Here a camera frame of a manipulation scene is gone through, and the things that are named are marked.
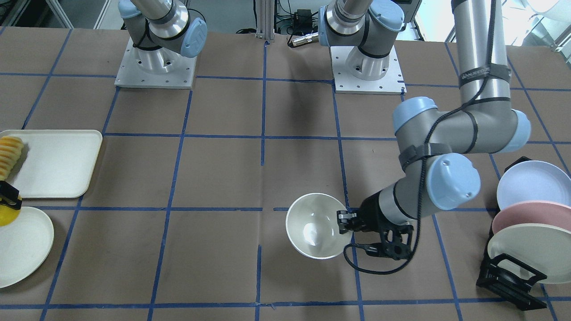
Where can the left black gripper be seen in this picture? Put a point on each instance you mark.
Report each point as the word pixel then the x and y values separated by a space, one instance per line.
pixel 370 213

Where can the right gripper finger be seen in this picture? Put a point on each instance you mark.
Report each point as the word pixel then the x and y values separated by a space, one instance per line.
pixel 10 196

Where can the yellow lemon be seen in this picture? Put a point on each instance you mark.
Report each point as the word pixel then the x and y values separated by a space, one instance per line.
pixel 8 215

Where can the white bowl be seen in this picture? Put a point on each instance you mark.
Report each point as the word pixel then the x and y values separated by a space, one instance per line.
pixel 312 227

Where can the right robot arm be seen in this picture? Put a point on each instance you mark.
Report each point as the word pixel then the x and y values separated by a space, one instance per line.
pixel 163 24

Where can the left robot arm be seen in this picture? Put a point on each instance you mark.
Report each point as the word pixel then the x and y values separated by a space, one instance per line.
pixel 433 144

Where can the white round plate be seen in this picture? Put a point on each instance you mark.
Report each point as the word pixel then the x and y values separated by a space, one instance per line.
pixel 24 245

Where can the white rectangular tray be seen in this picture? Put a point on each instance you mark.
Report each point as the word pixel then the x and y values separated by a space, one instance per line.
pixel 54 163

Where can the black dish rack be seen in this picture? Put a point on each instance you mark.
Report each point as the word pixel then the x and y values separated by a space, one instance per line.
pixel 508 285

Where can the silver metal cylinder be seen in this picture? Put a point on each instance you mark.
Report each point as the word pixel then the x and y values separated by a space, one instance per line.
pixel 304 40

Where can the blue plate in rack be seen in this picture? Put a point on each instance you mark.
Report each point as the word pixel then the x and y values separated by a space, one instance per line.
pixel 533 181

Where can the white plate in rack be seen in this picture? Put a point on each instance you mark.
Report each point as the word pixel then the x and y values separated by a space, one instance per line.
pixel 544 247

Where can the pink plate in rack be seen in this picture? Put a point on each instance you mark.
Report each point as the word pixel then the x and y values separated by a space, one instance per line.
pixel 540 212

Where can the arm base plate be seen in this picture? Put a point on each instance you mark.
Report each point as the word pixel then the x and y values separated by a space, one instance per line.
pixel 178 73
pixel 356 73

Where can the aluminium frame post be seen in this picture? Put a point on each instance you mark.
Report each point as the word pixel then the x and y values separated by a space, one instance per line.
pixel 265 19

